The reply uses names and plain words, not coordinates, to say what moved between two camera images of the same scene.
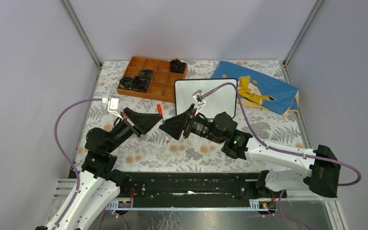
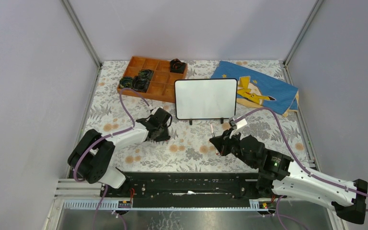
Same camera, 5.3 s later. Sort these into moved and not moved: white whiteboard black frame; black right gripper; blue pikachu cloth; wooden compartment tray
Moved: black right gripper
Not moved: wooden compartment tray; white whiteboard black frame; blue pikachu cloth
